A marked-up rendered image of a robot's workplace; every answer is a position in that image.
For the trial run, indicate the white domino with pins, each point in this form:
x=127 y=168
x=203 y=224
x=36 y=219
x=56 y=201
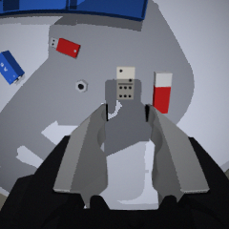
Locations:
x=125 y=80

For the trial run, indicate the red usb stick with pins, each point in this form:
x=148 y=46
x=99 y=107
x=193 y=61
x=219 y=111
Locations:
x=65 y=46

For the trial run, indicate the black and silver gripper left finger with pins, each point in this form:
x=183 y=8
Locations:
x=75 y=170

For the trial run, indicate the grey hex nut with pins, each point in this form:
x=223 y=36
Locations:
x=81 y=85

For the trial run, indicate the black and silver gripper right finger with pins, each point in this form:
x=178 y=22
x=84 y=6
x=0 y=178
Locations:
x=182 y=168

